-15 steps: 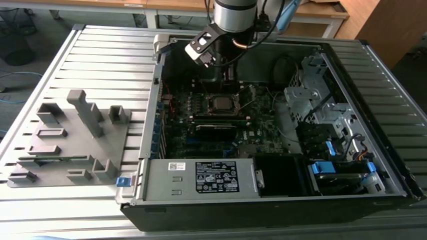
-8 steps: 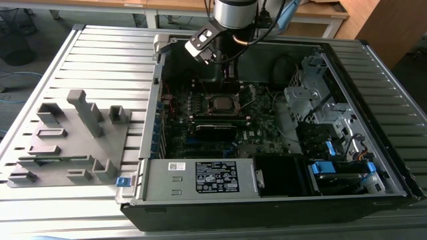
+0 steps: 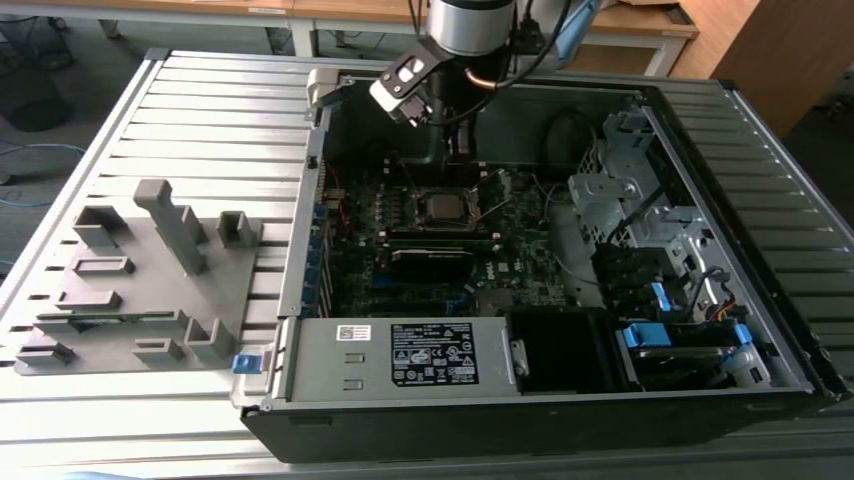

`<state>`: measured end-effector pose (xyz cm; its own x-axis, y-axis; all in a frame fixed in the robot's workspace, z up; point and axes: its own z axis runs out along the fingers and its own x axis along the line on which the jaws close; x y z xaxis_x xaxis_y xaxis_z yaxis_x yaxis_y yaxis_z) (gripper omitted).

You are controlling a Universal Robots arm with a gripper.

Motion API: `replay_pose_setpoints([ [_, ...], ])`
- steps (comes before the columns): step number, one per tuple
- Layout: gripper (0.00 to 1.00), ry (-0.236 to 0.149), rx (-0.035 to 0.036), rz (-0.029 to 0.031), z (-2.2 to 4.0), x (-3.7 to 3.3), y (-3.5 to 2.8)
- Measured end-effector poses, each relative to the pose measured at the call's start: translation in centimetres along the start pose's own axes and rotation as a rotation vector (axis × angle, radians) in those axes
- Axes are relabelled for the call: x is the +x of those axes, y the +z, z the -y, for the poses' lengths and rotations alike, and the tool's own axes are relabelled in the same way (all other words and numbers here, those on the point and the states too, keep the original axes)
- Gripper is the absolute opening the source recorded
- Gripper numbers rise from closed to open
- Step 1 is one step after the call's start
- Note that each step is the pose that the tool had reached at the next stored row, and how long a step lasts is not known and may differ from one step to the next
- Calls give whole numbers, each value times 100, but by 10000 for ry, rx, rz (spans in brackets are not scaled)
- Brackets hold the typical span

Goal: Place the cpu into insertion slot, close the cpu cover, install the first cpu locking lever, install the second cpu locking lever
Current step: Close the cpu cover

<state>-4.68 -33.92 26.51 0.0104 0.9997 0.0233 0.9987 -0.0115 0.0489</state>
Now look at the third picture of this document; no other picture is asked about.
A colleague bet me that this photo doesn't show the silver square CPU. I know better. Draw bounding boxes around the silver square CPU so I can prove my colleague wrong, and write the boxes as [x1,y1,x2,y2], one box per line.
[426,194,469,221]

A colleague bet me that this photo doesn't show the CPU socket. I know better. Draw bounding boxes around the CPU socket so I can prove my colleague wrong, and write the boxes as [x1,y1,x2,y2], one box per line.
[407,185,489,232]

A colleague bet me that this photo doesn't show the grey case release latch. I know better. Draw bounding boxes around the grey case release latch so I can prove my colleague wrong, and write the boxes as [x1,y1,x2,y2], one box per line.
[304,68,343,124]

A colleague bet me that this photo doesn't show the silver metal drive cage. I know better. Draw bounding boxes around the silver metal drive cage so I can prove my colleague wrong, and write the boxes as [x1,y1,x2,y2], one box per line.
[565,97,719,281]

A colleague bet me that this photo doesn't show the green motherboard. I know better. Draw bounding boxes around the green motherboard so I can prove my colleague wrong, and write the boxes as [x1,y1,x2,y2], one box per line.
[311,159,606,320]

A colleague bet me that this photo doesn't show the black graphics card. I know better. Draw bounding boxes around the black graphics card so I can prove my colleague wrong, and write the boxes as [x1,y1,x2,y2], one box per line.
[390,247,477,287]

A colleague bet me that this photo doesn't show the silver chipset heatsink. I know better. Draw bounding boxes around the silver chipset heatsink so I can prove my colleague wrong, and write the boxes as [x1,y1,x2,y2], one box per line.
[478,288,517,314]

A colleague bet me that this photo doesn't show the blue plastic clip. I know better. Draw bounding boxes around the blue plastic clip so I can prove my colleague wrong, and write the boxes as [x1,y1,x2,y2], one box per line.
[645,281,674,312]

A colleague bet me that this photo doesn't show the blue disk carrier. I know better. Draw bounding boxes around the blue disk carrier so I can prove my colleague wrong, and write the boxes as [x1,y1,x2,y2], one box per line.
[617,321,755,394]

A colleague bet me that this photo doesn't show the grey parts rack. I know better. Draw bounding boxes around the grey parts rack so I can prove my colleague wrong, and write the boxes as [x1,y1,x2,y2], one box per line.
[11,178,267,377]

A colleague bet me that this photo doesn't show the grey power supply unit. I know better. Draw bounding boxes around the grey power supply unit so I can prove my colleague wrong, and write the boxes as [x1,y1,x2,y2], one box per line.
[270,314,526,401]

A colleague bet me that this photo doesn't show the wooden cabinet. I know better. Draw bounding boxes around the wooden cabinet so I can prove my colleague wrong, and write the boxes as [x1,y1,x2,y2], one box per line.
[670,0,854,141]

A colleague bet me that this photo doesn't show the green RAM stick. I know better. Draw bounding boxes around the green RAM stick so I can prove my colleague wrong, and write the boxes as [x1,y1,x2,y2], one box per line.
[36,310,180,324]

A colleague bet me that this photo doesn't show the black PC case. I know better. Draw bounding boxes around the black PC case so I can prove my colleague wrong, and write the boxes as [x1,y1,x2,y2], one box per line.
[230,67,853,465]

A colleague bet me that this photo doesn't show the black mesh waste bin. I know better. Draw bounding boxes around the black mesh waste bin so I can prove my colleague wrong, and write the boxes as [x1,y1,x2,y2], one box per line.
[0,13,76,134]

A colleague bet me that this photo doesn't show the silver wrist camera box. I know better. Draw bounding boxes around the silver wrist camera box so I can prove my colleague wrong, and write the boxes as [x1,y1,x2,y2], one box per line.
[370,42,447,127]

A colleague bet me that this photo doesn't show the thick black cable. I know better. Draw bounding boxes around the thick black cable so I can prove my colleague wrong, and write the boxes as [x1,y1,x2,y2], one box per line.
[541,109,599,174]

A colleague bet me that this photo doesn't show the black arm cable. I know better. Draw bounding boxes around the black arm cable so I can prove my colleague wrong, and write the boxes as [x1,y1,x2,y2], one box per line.
[426,0,579,126]

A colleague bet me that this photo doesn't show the wooden desk white frame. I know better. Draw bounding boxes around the wooden desk white frame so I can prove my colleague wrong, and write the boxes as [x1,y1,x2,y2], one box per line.
[292,0,701,76]
[0,0,299,56]

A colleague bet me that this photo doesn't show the black disk wire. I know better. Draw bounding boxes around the black disk wire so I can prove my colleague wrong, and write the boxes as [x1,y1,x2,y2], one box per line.
[685,265,730,314]

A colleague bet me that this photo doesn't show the coloured power wires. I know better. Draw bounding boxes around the coloured power wires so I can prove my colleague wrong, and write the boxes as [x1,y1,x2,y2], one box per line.
[707,298,750,322]

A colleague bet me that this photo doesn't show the blue floor cable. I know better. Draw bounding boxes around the blue floor cable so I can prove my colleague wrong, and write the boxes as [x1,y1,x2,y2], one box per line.
[0,142,88,209]

